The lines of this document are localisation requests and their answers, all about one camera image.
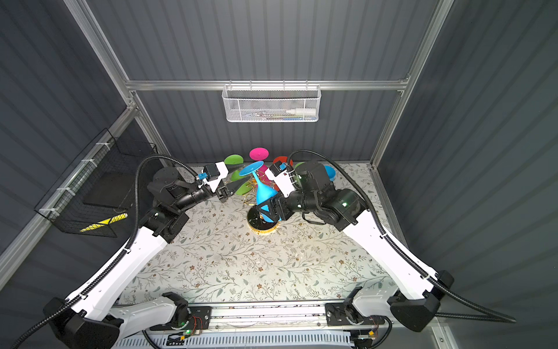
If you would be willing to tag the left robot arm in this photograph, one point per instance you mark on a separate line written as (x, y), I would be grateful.
(89, 317)

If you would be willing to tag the blue wine glass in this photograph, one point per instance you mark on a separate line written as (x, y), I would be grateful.
(331, 172)
(264, 192)

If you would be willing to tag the red wine glass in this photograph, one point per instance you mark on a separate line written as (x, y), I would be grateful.
(283, 160)

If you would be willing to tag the black wire basket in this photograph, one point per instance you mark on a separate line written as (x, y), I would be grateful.
(97, 197)

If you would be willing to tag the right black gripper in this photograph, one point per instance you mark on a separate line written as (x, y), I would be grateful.
(279, 200)

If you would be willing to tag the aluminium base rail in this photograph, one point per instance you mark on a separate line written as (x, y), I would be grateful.
(289, 324)

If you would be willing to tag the blue wine glass front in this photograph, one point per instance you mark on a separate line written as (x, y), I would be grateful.
(331, 172)

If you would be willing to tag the white wire mesh basket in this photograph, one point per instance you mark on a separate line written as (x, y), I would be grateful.
(267, 103)

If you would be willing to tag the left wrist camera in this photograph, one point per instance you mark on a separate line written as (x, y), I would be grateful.
(213, 174)

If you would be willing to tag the floral table mat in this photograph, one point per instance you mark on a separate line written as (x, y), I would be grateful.
(218, 258)

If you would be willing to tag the white marker in basket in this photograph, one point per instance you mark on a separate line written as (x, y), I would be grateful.
(303, 112)

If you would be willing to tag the pink wine glass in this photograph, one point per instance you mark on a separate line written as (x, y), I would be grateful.
(259, 154)

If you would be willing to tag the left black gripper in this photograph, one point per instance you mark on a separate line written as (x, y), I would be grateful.
(230, 190)

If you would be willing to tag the gold wine glass rack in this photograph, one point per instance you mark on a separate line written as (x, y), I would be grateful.
(255, 220)

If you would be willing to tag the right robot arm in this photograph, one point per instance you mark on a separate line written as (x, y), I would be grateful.
(412, 301)

